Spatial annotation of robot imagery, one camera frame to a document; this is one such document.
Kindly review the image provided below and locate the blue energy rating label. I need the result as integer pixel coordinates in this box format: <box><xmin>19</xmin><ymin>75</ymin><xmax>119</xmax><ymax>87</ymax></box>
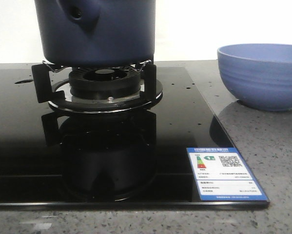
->
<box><xmin>187</xmin><ymin>147</ymin><xmax>268</xmax><ymax>201</ymax></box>

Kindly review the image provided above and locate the dark blue cooking pot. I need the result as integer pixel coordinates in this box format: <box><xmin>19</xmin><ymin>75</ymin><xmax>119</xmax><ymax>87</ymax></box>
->
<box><xmin>35</xmin><ymin>0</ymin><xmax>156</xmax><ymax>67</ymax></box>

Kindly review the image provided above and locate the light blue ribbed bowl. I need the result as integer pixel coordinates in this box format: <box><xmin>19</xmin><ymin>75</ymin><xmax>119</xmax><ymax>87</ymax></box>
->
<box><xmin>217</xmin><ymin>43</ymin><xmax>292</xmax><ymax>111</ymax></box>

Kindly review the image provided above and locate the black pot support grate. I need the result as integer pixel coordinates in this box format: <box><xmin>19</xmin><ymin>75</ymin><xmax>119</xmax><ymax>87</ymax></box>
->
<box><xmin>32</xmin><ymin>60</ymin><xmax>163</xmax><ymax>114</ymax></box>

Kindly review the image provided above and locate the black glass gas cooktop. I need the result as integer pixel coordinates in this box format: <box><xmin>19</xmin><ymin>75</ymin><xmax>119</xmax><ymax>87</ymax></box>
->
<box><xmin>0</xmin><ymin>66</ymin><xmax>269</xmax><ymax>210</ymax></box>

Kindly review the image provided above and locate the black gas burner head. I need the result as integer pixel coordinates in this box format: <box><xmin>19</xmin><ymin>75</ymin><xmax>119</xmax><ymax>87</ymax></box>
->
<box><xmin>69</xmin><ymin>68</ymin><xmax>140</xmax><ymax>100</ymax></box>

